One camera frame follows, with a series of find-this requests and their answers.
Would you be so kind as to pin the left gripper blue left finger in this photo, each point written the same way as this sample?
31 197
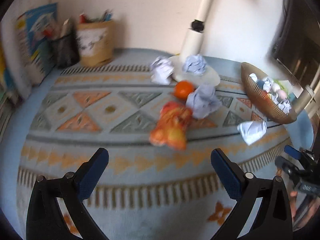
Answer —
44 217

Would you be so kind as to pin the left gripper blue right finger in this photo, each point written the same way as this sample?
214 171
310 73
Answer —
273 219

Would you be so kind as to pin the pink plush toy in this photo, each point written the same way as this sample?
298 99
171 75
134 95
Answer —
278 91

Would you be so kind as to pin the orange yellow plush toy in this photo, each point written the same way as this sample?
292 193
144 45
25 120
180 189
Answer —
172 126

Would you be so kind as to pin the orange fruit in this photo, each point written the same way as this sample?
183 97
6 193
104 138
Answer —
183 89

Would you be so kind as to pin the person's right hand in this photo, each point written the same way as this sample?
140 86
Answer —
302 210

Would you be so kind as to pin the ribbed amber glass bowl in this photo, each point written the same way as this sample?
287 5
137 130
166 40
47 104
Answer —
259 97

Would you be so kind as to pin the green tissue pack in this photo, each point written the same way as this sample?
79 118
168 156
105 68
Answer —
285 85

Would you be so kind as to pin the patterned blue woven mat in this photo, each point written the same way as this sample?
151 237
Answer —
147 192

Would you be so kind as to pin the black monitor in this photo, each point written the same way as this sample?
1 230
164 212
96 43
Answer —
297 45

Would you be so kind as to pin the white worksheet book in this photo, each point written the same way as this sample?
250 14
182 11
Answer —
17 47

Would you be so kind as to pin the crumpled paper on lamp base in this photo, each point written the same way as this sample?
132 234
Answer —
195 64

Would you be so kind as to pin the white desk lamp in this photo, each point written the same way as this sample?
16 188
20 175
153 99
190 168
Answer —
191 46

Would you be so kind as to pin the black mesh pen holder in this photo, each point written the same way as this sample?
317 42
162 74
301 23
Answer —
65 51

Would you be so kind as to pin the crumpled paper beside plush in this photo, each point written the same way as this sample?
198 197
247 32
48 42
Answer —
161 70

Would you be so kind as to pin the brown paper pencil holder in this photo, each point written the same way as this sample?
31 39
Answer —
95 43

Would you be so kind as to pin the blue picture book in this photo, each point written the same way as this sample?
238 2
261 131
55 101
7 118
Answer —
35 28

